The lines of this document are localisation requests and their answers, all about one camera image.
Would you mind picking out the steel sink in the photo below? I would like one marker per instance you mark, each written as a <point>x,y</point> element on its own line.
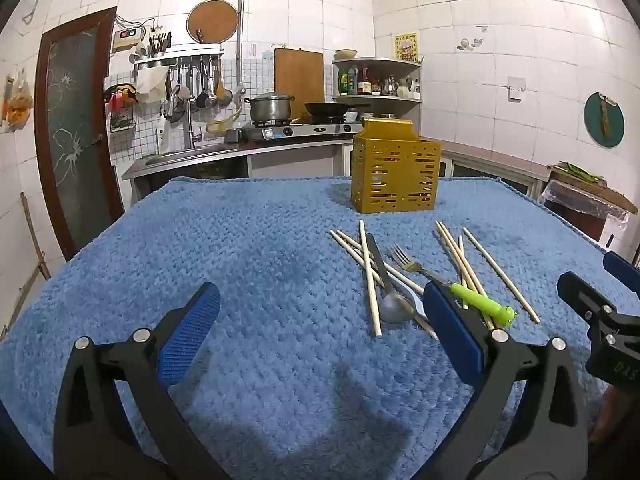
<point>190,155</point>

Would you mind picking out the steel gas stove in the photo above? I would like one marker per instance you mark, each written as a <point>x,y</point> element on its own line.
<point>300,130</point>

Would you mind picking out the metal spoon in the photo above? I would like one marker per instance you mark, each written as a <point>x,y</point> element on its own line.
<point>397,307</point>

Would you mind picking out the wooden framed glass door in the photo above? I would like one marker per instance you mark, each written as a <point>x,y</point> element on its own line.
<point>75,135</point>

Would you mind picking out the beige electric box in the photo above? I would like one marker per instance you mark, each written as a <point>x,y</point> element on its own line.
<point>126,37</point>

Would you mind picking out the small metal cup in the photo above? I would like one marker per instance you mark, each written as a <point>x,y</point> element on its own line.
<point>232,136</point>

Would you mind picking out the metal wall pipe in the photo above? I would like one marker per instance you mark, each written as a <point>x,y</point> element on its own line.
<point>241,20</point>

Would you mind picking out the row of hanging ladles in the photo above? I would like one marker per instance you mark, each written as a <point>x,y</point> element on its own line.
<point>205,95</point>

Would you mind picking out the yellow wall picture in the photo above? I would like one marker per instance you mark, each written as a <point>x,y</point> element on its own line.
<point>406,47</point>

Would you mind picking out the steel faucet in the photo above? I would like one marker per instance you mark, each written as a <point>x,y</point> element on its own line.
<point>189,125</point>

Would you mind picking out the row of condiment bottles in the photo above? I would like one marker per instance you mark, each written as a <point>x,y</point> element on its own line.
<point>364,85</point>

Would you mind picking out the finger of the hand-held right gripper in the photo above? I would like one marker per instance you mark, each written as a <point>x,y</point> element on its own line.
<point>580,292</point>
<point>622,267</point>

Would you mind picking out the steel wall utensil rack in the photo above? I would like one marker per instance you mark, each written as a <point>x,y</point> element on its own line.
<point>190,52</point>

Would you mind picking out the steel cooking pot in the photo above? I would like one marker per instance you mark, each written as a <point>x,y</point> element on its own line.
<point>267,109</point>

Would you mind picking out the blue knitted blanket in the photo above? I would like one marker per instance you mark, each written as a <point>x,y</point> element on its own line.
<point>250,260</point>

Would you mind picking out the wall sticker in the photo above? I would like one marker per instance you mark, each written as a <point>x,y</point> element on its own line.
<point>465,44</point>

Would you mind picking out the red yellow cloth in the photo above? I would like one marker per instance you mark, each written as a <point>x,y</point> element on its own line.
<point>120,95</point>

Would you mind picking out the black wok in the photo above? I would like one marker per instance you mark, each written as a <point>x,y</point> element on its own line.
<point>325,108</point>

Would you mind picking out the white hanging cloth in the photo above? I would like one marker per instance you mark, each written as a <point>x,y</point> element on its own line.
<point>150,85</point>

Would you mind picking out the wooden stick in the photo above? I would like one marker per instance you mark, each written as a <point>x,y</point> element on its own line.
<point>35,240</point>

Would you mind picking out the hanging plastic bags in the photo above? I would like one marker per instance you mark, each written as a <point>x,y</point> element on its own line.
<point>17,105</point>

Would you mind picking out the green vegetables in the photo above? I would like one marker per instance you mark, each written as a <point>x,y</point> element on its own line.
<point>580,170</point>

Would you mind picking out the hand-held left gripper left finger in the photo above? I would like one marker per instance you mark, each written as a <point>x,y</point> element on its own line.
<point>192,330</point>

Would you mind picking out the person's right hand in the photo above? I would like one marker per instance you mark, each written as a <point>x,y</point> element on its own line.
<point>606,410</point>

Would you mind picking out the steel corner shelf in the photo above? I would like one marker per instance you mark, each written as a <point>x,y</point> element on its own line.
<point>375,101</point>

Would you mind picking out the wooden cutting board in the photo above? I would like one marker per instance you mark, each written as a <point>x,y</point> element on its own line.
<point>299,80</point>

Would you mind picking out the wooden side table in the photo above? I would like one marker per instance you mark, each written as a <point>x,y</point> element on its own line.
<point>575,200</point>

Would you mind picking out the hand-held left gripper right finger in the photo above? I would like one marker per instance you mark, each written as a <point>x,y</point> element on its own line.
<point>452,327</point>

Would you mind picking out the yellow perforated utensil holder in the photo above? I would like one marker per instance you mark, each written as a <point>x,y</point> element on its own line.
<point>395,180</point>

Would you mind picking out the kitchen counter with stove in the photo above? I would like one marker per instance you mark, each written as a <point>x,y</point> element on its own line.
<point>280,160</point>

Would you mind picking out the beige bowl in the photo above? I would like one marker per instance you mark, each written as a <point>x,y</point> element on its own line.
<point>346,53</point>

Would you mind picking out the long wall counter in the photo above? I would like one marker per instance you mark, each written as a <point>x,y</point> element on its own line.
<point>490,155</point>

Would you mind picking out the small white bottle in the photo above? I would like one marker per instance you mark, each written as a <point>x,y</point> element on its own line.
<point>161,141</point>

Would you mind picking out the cutlery holder on rack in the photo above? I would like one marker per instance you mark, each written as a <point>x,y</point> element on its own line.
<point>159,45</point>

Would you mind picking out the green round board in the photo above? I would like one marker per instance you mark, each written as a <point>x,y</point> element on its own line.
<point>595,125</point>

